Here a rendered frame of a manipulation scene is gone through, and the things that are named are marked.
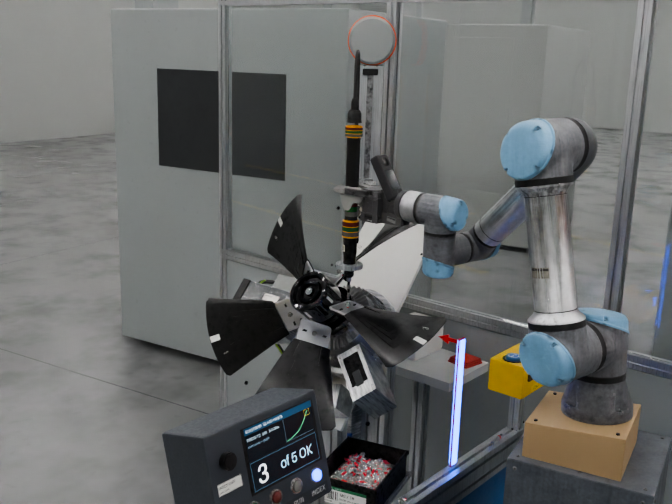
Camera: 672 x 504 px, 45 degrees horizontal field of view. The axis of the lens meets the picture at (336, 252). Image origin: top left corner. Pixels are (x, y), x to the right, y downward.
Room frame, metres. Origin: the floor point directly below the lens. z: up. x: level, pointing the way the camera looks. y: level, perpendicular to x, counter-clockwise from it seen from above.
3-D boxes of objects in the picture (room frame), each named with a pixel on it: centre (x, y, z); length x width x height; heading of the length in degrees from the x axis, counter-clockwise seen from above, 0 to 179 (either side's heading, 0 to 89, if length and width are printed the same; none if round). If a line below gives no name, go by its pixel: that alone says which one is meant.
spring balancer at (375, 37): (2.73, -0.10, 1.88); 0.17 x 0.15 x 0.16; 50
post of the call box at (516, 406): (2.01, -0.50, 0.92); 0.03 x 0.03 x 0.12; 50
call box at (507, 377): (2.01, -0.50, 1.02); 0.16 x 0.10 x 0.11; 140
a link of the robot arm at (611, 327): (1.64, -0.57, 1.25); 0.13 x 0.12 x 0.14; 128
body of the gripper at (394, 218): (1.94, -0.12, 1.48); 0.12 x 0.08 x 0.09; 50
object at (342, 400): (2.04, -0.01, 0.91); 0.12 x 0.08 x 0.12; 140
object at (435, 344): (2.58, -0.26, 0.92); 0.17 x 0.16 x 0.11; 140
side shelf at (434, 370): (2.51, -0.30, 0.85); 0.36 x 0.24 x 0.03; 50
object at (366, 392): (2.00, -0.09, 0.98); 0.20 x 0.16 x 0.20; 140
